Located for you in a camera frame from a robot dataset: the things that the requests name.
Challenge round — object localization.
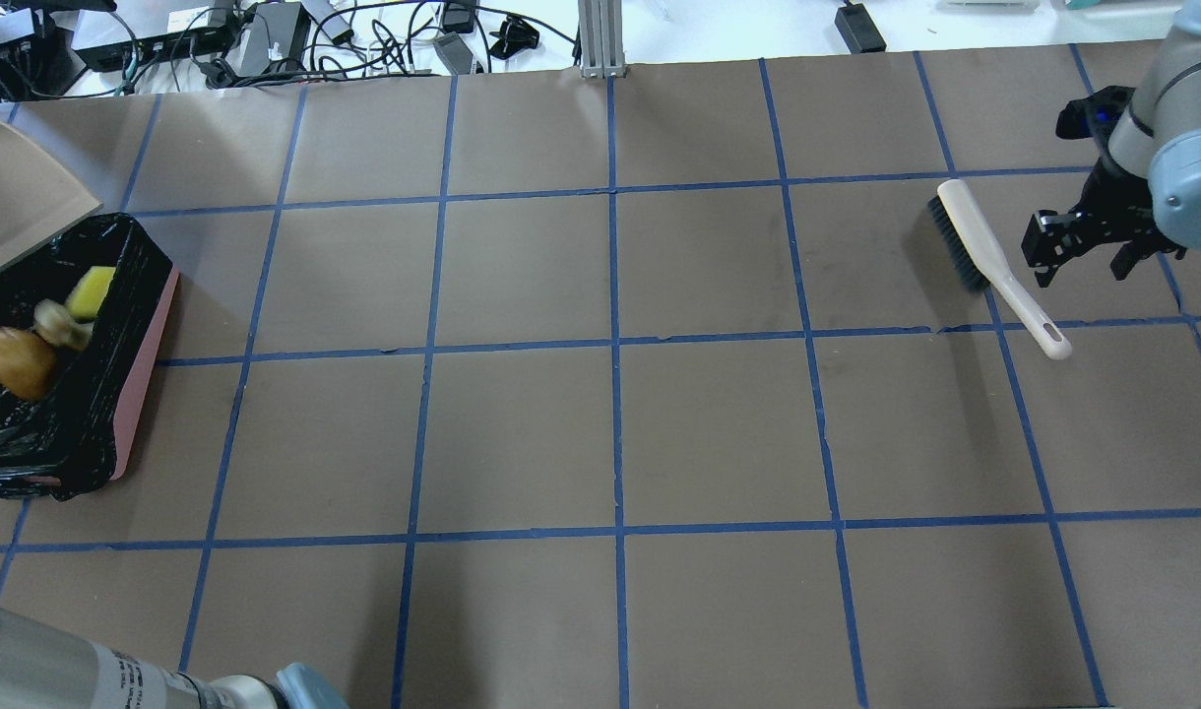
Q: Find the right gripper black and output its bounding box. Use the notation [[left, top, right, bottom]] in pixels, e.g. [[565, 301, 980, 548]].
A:
[[1022, 87, 1187, 288]]

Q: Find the white hand brush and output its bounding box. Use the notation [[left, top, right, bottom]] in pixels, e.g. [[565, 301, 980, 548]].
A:
[[927, 178, 1072, 361]]

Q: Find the beige plastic dustpan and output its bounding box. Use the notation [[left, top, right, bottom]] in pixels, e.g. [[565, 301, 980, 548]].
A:
[[0, 120, 102, 272]]

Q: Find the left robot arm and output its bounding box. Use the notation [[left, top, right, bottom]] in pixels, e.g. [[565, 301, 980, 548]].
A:
[[0, 609, 348, 708]]

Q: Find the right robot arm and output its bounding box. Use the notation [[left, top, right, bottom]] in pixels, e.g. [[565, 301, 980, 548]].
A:
[[1022, 1, 1201, 288]]

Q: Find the bin with black bag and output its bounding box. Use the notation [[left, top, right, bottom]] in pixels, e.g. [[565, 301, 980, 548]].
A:
[[0, 214, 172, 501]]

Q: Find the black adapter on desk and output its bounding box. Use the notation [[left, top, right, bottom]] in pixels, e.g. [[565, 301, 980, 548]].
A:
[[833, 1, 888, 54]]

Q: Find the black power brick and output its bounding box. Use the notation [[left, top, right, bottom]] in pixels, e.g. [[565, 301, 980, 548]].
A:
[[237, 1, 311, 77]]

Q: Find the yellow green sponge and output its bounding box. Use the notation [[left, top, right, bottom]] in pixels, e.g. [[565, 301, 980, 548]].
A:
[[65, 266, 116, 322]]

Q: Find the toy potato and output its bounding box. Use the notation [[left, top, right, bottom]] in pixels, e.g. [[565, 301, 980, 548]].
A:
[[0, 327, 59, 401]]

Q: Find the aluminium frame post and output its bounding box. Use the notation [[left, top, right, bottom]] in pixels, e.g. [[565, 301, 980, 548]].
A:
[[576, 0, 627, 78]]

